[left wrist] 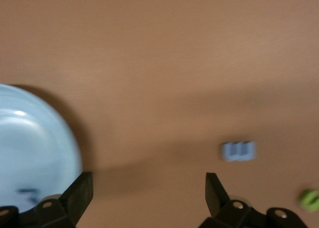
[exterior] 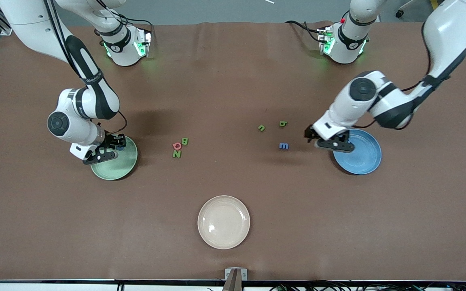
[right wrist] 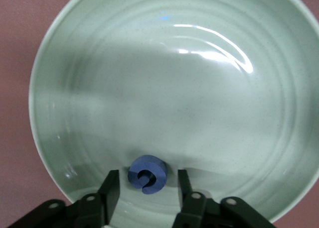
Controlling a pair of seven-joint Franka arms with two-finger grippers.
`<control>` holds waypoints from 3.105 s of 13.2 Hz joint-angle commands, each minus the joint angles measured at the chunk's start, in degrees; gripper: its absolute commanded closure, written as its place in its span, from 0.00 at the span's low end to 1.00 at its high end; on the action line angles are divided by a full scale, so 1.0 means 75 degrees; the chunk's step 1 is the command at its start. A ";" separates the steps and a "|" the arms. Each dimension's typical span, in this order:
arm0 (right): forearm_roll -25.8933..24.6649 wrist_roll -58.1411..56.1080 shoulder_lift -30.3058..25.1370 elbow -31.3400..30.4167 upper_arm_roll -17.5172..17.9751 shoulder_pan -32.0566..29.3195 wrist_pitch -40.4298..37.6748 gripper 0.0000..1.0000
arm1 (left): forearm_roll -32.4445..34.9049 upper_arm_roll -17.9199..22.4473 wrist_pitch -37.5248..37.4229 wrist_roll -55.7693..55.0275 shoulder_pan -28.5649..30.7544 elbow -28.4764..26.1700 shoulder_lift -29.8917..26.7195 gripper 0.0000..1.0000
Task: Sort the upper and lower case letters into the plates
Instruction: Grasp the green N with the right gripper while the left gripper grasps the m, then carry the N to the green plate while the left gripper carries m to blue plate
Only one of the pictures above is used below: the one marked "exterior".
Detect office chair leg with caster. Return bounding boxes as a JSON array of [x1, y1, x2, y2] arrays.
[[395, 0, 417, 19]]

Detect beige plate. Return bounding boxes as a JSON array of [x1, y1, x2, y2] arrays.
[[197, 195, 251, 250]]

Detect black base cable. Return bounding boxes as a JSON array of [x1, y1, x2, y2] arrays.
[[110, 11, 155, 41], [285, 20, 324, 43]]

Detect tangled black floor cables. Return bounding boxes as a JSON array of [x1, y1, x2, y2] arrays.
[[269, 281, 466, 291]]

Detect metal bracket with post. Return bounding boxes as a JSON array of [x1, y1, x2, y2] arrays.
[[223, 268, 248, 291]]

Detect metal base connector box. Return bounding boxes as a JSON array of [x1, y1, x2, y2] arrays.
[[317, 25, 335, 55], [135, 27, 153, 57]]

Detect blue plate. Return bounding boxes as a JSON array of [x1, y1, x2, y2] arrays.
[[333, 129, 382, 175]]

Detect light green plate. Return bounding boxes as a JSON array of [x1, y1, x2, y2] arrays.
[[91, 135, 138, 181]]

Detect brown table mat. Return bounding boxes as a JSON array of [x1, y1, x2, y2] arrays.
[[0, 21, 466, 281]]

